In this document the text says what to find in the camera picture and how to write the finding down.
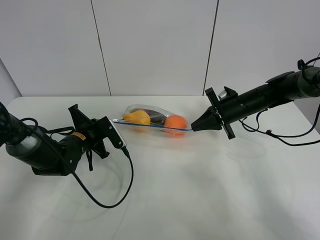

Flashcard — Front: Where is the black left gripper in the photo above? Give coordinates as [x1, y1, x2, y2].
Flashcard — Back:
[68, 104, 110, 159]

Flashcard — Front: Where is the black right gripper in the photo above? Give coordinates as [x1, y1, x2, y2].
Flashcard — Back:
[191, 87, 236, 140]

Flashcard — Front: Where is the clear zip bag blue seal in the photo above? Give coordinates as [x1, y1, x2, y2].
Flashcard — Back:
[112, 104, 193, 138]

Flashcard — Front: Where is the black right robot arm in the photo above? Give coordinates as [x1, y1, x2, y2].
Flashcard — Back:
[191, 65, 320, 139]

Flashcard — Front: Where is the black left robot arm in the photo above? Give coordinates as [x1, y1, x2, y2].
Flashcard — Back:
[0, 105, 112, 176]

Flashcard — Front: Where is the orange fruit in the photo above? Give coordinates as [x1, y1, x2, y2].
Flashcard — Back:
[164, 115, 188, 129]

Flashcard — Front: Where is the yellow pear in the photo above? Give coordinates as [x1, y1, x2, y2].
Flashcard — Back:
[123, 110, 151, 125]

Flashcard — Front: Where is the dark purple eggplant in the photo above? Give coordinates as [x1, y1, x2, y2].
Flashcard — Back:
[132, 108, 167, 125]

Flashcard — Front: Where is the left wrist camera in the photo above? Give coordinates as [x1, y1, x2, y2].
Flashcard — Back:
[107, 119, 127, 149]

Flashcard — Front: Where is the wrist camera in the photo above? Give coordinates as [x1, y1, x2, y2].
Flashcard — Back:
[107, 119, 127, 149]
[218, 86, 238, 103]

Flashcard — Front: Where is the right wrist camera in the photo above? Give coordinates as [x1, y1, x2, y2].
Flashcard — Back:
[218, 86, 238, 103]

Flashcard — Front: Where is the black left camera cable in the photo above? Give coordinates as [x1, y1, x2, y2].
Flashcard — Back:
[19, 117, 134, 208]

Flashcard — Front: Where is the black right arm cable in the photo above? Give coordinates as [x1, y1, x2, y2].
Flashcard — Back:
[239, 57, 320, 147]

